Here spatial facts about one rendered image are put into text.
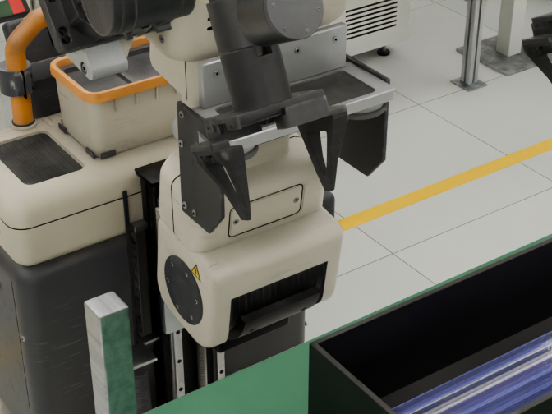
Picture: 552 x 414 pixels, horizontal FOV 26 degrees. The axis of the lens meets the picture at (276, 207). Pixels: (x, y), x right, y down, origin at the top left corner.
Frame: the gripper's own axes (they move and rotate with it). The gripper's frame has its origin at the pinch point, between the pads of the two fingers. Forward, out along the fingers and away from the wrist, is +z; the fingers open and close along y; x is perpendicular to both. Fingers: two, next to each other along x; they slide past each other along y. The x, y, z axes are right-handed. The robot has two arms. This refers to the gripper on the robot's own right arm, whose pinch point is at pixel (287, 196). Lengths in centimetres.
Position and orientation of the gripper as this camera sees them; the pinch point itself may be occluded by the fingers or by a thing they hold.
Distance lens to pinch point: 114.4
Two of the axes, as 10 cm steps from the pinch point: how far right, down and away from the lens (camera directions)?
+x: -5.0, -0.1, 8.6
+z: 2.5, 9.6, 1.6
